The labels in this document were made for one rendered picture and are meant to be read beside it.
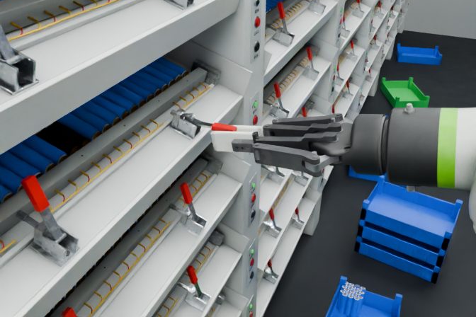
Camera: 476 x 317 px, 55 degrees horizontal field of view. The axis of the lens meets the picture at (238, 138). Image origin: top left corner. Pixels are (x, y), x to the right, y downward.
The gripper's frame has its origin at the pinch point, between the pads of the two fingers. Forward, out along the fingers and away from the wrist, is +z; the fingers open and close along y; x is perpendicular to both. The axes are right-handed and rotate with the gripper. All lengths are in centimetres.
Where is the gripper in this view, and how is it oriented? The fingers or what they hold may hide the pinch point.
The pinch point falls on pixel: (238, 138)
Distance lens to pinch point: 64.3
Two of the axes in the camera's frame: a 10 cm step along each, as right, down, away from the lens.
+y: 4.1, -4.7, 7.8
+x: -1.8, -8.8, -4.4
